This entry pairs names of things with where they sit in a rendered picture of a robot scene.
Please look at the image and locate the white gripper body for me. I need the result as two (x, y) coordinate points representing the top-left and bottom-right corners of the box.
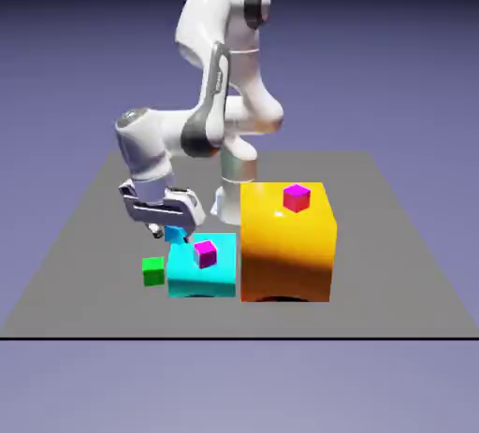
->
(118, 178), (207, 237)

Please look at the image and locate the small blue cube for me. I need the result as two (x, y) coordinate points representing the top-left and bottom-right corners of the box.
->
(164, 225), (187, 244)

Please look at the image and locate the small magenta cube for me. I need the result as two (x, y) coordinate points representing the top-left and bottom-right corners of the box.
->
(193, 239), (218, 270)

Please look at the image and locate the small green cube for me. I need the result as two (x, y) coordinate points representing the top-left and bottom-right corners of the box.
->
(141, 255), (167, 287)

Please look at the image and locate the small red cube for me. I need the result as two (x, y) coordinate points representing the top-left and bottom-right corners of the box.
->
(283, 183), (312, 214)

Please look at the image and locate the large cyan box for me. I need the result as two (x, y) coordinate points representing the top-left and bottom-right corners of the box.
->
(167, 232), (238, 298)

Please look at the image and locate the large orange box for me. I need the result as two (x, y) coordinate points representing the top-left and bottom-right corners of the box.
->
(239, 180), (338, 304)

